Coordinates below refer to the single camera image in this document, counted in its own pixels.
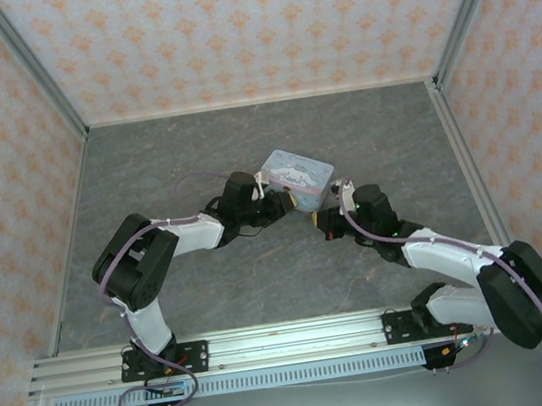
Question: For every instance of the long aluminium mounting rail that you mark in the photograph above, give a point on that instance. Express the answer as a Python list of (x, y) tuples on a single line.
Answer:
[(290, 341)]

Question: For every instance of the thin aluminium side strip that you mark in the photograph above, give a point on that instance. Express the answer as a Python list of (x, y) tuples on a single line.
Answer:
[(69, 241)]

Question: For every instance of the small blue circuit board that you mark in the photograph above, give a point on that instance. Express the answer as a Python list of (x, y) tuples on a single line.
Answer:
[(168, 390)]

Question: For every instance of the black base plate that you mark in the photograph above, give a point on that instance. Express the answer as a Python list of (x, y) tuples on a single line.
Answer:
[(196, 355), (395, 329)]

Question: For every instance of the aluminium frame post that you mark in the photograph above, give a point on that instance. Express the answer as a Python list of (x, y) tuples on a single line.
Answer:
[(30, 70), (471, 8)]

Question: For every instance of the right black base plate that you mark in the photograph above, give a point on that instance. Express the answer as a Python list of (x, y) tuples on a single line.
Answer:
[(395, 329)]

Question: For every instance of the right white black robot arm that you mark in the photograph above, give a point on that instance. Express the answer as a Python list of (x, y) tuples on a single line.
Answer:
[(460, 252)]

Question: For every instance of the aluminium side rail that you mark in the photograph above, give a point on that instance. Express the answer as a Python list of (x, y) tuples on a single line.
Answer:
[(460, 146)]

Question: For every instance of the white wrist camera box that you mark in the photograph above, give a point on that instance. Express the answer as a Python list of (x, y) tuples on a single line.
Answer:
[(342, 195), (261, 184)]

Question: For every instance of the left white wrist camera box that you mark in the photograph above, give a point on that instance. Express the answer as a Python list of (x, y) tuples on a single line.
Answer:
[(261, 184)]

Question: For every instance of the pale blue cartoon tin box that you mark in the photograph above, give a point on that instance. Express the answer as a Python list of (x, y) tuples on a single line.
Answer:
[(297, 174)]

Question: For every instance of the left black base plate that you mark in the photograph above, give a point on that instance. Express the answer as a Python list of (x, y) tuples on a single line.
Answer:
[(196, 355)]

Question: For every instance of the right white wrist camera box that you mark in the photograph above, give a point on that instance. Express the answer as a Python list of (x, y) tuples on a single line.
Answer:
[(342, 195)]

